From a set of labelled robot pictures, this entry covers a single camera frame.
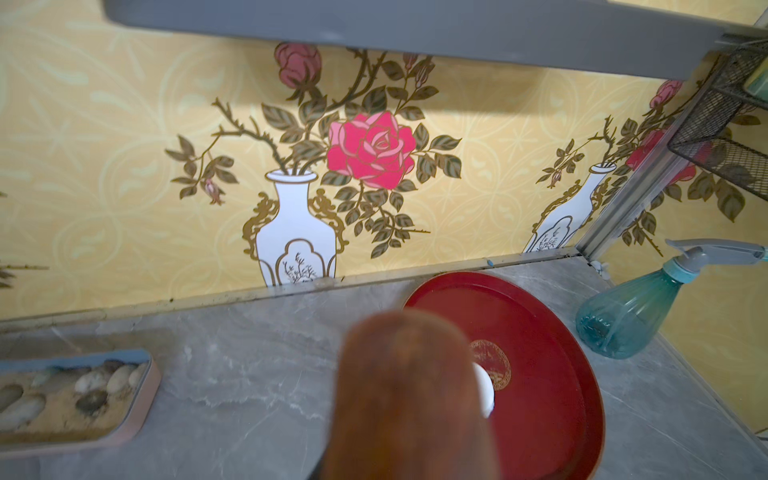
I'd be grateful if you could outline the round white dumpling wrapper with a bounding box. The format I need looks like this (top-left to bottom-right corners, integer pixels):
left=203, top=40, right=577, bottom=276
left=473, top=363, right=495, bottom=418

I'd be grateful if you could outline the red round tray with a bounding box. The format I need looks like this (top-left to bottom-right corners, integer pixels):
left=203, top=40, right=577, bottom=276
left=405, top=272, right=605, bottom=479

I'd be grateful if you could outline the green spray bottle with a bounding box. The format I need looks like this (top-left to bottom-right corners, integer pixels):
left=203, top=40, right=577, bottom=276
left=575, top=239, right=767, bottom=360

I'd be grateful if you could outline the pink rectangular planter box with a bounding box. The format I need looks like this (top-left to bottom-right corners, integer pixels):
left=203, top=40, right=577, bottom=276
left=1, top=349, right=162, bottom=459

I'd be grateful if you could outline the grey wall shelf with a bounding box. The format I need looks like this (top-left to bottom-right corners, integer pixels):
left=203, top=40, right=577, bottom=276
left=101, top=0, right=739, bottom=82

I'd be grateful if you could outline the black wire basket shelf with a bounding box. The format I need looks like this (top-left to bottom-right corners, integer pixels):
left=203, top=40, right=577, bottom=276
left=667, top=40, right=767, bottom=200

